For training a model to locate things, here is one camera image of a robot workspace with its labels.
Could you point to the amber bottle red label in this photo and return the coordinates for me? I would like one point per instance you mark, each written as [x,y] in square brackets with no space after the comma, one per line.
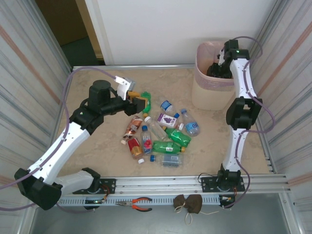
[134,146]

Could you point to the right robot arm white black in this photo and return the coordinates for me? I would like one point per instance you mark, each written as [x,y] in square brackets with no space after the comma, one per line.
[240,80]

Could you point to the pink plastic bin liner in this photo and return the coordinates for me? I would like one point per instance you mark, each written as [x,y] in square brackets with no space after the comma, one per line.
[204,57]

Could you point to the copper brown label bottle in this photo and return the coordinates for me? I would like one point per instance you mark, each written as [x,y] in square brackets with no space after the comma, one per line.
[132,126]

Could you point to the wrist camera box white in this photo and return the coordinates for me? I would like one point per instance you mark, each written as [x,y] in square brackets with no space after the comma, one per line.
[221,57]
[124,86]

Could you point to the clear bottle deep blue label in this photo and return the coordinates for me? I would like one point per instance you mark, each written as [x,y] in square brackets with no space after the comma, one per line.
[167,105]

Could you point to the beige ribbed plastic bin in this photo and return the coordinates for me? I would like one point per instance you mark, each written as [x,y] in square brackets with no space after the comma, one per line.
[207,100]

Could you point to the white door frame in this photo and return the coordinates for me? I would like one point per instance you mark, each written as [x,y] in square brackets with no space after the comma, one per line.
[97,29]

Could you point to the clear bottle dark label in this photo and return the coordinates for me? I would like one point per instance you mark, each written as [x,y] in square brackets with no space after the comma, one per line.
[170,159]

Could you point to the brown cloth pouch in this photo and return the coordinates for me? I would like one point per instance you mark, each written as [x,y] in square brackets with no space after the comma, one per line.
[180,201]
[193,203]

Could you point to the Fiji water bottle blue cap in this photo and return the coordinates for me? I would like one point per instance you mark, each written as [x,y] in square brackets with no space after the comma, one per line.
[147,141]

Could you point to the clear bottle light blue label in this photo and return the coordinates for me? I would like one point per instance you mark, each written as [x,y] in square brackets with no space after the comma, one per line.
[191,126]

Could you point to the small circuit board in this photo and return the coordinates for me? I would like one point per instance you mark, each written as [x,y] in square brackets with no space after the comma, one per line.
[95,201]
[228,198]

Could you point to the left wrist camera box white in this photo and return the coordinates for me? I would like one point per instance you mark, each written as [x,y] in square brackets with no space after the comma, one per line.
[124,86]

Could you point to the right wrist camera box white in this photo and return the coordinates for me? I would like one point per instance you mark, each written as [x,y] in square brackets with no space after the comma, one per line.
[221,57]

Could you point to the purple grape juice bottle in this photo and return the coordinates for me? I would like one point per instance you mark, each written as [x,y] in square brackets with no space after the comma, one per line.
[167,120]

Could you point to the clear unlabelled bottle white cap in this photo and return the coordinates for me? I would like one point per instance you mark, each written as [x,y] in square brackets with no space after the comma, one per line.
[156,129]

